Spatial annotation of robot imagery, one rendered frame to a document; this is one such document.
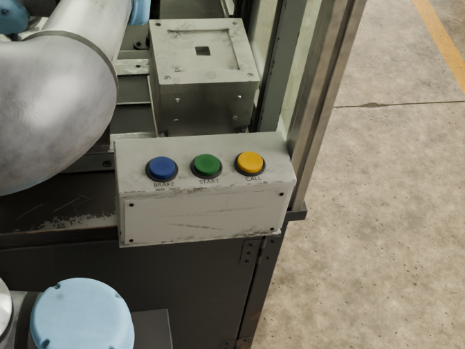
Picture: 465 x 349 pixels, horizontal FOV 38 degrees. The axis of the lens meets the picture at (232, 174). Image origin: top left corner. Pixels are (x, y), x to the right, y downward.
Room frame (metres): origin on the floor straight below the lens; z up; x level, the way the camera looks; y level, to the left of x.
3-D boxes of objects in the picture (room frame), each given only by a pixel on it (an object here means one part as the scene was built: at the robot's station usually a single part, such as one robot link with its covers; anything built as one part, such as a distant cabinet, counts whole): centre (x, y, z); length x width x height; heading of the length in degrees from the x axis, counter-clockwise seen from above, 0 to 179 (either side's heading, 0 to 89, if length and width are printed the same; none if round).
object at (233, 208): (0.72, 0.05, 0.82); 0.28 x 0.11 x 0.15; 108
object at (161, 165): (0.68, 0.11, 0.90); 0.04 x 0.04 x 0.02
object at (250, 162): (0.73, -0.02, 0.90); 0.04 x 0.04 x 0.02
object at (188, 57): (0.98, 0.09, 0.82); 0.18 x 0.18 x 0.15; 18
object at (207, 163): (0.71, 0.04, 0.90); 0.04 x 0.04 x 0.02
